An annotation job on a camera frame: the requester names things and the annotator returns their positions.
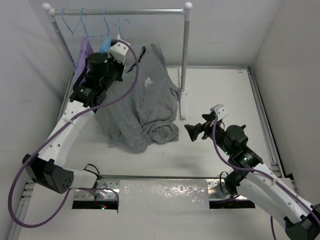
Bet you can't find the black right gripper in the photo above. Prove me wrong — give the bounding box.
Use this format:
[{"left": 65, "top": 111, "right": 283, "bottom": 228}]
[{"left": 184, "top": 113, "right": 232, "bottom": 156}]

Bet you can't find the blue wire hanger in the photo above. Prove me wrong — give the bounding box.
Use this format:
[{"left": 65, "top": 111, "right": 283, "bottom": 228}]
[{"left": 111, "top": 18, "right": 146, "bottom": 50}]

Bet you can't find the grey t shirt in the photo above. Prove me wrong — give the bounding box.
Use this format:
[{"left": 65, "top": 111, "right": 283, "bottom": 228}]
[{"left": 95, "top": 43, "right": 180, "bottom": 154}]

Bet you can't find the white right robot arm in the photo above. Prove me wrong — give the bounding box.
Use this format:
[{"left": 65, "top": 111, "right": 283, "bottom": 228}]
[{"left": 184, "top": 113, "right": 320, "bottom": 240}]

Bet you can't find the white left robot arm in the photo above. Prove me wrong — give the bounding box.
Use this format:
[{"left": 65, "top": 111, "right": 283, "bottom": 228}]
[{"left": 25, "top": 50, "right": 126, "bottom": 194}]

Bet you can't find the blue hanging shirt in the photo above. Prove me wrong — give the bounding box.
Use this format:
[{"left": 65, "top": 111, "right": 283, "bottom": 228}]
[{"left": 98, "top": 37, "right": 112, "bottom": 53}]

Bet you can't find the purple hanging shirt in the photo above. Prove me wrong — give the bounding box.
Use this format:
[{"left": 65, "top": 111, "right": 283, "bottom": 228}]
[{"left": 73, "top": 36, "right": 94, "bottom": 81}]

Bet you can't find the blue hanger with purple shirt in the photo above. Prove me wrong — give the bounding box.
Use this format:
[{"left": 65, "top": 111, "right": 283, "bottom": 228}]
[{"left": 73, "top": 8, "right": 104, "bottom": 84}]

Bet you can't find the white metal clothes rack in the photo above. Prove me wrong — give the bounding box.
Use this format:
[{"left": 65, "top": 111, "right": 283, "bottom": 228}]
[{"left": 42, "top": 2, "right": 193, "bottom": 120}]

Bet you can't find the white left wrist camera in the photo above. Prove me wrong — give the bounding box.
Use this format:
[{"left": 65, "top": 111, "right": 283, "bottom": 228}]
[{"left": 108, "top": 42, "right": 129, "bottom": 65}]

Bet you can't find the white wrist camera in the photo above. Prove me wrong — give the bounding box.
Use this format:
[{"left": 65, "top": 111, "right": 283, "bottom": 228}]
[
  {"left": 108, "top": 42, "right": 129, "bottom": 65},
  {"left": 210, "top": 104, "right": 228, "bottom": 120}
]

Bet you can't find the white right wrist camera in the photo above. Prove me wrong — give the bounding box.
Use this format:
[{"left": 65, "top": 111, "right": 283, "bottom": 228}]
[{"left": 210, "top": 104, "right": 228, "bottom": 120}]

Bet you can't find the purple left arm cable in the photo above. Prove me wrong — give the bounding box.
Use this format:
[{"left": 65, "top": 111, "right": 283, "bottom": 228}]
[{"left": 7, "top": 39, "right": 140, "bottom": 229}]

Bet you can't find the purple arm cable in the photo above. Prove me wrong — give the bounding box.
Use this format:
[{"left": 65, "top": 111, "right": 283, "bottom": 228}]
[
  {"left": 7, "top": 39, "right": 140, "bottom": 229},
  {"left": 211, "top": 116, "right": 320, "bottom": 240}
]

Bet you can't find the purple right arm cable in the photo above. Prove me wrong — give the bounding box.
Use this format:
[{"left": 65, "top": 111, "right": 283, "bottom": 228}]
[{"left": 211, "top": 116, "right": 320, "bottom": 240}]

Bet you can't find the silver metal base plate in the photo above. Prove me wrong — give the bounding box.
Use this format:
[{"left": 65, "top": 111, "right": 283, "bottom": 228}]
[{"left": 74, "top": 178, "right": 248, "bottom": 204}]

